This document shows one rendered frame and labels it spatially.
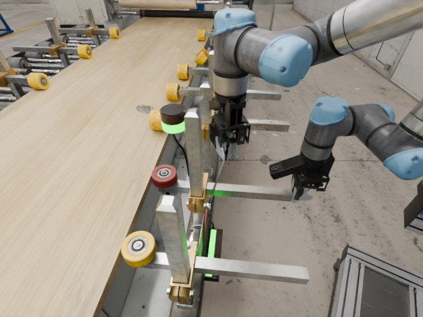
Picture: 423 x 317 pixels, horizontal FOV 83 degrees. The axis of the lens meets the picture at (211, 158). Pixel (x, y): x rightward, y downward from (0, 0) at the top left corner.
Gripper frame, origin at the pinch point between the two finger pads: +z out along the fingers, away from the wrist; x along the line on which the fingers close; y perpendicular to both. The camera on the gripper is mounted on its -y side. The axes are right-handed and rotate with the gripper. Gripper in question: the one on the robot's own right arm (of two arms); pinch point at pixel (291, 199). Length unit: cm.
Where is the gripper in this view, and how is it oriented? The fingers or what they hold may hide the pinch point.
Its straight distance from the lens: 84.0
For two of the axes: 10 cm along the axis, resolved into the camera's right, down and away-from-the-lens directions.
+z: 0.1, 7.5, 6.6
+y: 9.9, 0.6, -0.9
